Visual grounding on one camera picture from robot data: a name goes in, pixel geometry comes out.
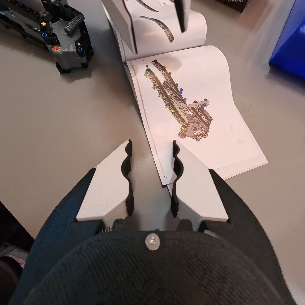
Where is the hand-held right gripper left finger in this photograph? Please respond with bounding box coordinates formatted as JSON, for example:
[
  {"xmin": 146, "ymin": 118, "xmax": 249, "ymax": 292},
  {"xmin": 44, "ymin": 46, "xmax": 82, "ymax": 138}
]
[{"xmin": 76, "ymin": 139, "xmax": 134, "ymax": 227}]

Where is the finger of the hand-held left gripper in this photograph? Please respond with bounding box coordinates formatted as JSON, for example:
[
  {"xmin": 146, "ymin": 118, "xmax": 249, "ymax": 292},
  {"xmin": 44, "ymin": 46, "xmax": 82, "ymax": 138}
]
[
  {"xmin": 101, "ymin": 0, "xmax": 139, "ymax": 54},
  {"xmin": 175, "ymin": 0, "xmax": 191, "ymax": 33}
]

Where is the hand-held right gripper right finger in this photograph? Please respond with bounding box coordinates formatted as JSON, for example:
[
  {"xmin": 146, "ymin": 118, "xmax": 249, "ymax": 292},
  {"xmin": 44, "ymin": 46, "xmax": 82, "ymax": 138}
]
[{"xmin": 170, "ymin": 140, "xmax": 230, "ymax": 232}]

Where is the white instruction booklet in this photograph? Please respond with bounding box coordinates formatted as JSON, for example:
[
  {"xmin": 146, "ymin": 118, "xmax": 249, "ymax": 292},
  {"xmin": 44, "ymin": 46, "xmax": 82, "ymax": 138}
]
[{"xmin": 102, "ymin": 0, "xmax": 268, "ymax": 189}]

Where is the blue plastic bin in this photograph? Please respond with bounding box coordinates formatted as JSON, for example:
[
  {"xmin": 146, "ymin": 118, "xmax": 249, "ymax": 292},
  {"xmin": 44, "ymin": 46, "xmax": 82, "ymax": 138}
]
[{"xmin": 269, "ymin": 0, "xmax": 305, "ymax": 79}]

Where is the grey desk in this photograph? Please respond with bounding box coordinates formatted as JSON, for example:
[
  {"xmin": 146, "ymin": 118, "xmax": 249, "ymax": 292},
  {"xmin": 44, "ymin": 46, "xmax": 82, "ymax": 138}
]
[{"xmin": 0, "ymin": 0, "xmax": 305, "ymax": 305}]

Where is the black cardboard box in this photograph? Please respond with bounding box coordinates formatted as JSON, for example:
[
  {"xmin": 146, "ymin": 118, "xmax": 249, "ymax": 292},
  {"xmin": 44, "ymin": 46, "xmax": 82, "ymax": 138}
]
[{"xmin": 214, "ymin": 0, "xmax": 253, "ymax": 13}]

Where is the black grey toy brick model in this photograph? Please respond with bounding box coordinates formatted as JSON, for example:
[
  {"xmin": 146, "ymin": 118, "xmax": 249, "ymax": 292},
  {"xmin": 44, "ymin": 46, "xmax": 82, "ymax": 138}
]
[{"xmin": 0, "ymin": 0, "xmax": 94, "ymax": 74}]

